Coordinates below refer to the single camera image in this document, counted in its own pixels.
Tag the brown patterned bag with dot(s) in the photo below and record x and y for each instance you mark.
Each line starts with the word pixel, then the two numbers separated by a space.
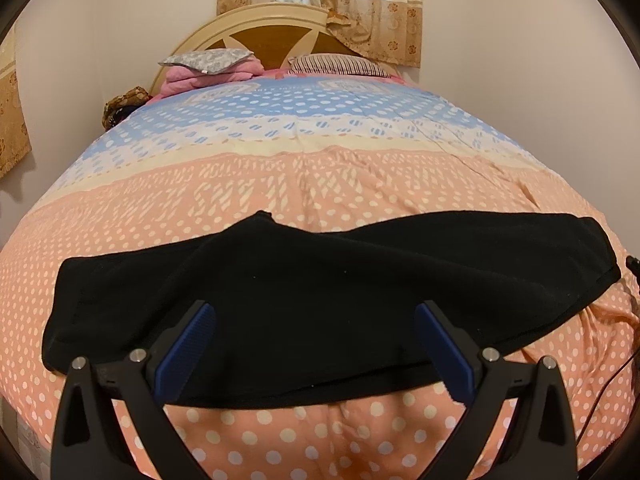
pixel 122 105

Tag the striped pillow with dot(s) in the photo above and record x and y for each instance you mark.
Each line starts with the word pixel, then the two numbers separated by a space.
pixel 340 65

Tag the polka dot bedspread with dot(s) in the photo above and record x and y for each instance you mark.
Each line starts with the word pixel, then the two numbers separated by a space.
pixel 280 185

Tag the pink folded blanket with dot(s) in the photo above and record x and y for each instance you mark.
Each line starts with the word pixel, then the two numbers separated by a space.
pixel 200 81

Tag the beige floral window curtain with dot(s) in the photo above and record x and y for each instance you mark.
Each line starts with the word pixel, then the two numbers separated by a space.
pixel 370 15
pixel 12 125

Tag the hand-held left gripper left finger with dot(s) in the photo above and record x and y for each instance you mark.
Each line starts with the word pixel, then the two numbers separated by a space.
pixel 186 345

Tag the cream wooden headboard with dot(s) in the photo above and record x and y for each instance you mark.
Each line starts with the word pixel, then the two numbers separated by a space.
pixel 260 35

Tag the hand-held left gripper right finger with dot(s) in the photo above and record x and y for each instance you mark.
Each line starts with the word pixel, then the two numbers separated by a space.
pixel 442 345

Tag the black pants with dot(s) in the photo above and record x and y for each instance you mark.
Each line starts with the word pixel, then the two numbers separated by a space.
pixel 325 300

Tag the grey patterned pillow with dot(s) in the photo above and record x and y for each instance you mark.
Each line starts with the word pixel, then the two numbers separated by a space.
pixel 210 60

